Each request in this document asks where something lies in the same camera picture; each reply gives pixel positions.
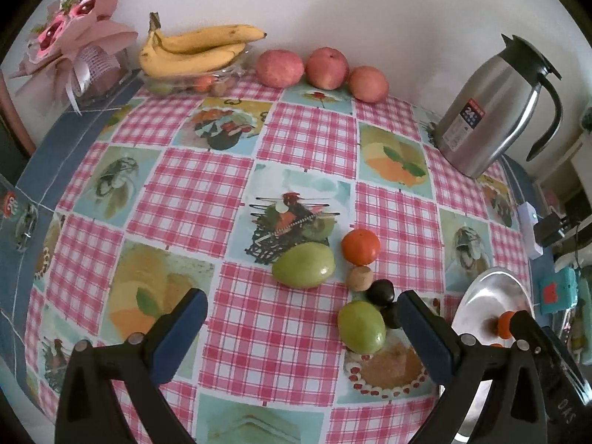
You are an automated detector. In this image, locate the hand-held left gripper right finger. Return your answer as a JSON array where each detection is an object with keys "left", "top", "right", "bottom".
[{"left": 397, "top": 289, "right": 549, "bottom": 444}]

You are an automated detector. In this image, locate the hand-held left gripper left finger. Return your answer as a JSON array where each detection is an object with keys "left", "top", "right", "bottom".
[{"left": 54, "top": 287, "right": 209, "bottom": 444}]

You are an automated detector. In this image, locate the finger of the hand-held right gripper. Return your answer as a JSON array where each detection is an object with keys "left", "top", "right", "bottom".
[{"left": 509, "top": 310, "right": 545, "bottom": 353}]

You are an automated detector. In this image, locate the dark purple plum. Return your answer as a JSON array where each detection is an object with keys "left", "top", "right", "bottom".
[
  {"left": 381, "top": 303, "right": 404, "bottom": 329},
  {"left": 367, "top": 279, "right": 396, "bottom": 307}
]

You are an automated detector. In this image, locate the round metal basin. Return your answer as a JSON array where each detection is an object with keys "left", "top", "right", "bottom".
[{"left": 451, "top": 266, "right": 539, "bottom": 444}]

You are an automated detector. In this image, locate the green jujube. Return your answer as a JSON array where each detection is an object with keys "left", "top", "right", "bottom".
[{"left": 337, "top": 300, "right": 387, "bottom": 353}]

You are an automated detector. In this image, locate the tan round longan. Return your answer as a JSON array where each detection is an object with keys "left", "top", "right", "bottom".
[{"left": 346, "top": 266, "right": 374, "bottom": 292}]

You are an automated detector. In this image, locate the green mango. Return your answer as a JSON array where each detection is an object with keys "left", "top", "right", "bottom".
[{"left": 271, "top": 242, "right": 336, "bottom": 290}]

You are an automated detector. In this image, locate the teal box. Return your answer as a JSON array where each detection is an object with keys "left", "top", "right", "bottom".
[{"left": 539, "top": 268, "right": 580, "bottom": 316}]

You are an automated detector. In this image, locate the black charger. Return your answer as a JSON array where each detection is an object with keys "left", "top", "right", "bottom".
[{"left": 534, "top": 213, "right": 572, "bottom": 247}]

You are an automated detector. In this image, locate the white power strip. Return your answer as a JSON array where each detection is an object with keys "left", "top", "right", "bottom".
[{"left": 518, "top": 201, "right": 544, "bottom": 260}]

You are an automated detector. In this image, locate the pink checkered printed tablecloth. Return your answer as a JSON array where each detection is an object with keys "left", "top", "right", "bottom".
[{"left": 23, "top": 71, "right": 535, "bottom": 444}]

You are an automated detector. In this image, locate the cream side table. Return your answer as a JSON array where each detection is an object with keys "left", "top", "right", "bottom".
[{"left": 534, "top": 136, "right": 592, "bottom": 209}]

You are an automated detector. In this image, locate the clear glass mug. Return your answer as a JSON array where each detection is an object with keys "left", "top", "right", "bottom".
[{"left": 0, "top": 184, "right": 40, "bottom": 254}]

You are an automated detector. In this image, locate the stainless steel thermos jug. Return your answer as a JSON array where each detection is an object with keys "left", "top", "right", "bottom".
[{"left": 432, "top": 34, "right": 564, "bottom": 179}]

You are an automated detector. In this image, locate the clear plastic container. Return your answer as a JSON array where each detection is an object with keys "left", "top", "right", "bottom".
[{"left": 141, "top": 44, "right": 255, "bottom": 98}]

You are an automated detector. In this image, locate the red apple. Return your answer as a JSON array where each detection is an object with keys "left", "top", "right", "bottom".
[
  {"left": 305, "top": 47, "right": 349, "bottom": 90},
  {"left": 348, "top": 67, "right": 389, "bottom": 103},
  {"left": 255, "top": 49, "right": 305, "bottom": 88}
]

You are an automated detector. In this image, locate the yellow banana bunch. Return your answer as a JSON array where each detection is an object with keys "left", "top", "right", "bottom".
[{"left": 139, "top": 11, "right": 268, "bottom": 78}]

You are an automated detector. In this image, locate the pink wrapped flower bouquet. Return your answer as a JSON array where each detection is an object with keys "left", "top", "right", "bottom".
[{"left": 7, "top": 0, "right": 139, "bottom": 116}]

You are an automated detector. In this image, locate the black cable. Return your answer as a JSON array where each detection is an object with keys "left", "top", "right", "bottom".
[{"left": 557, "top": 219, "right": 586, "bottom": 271}]

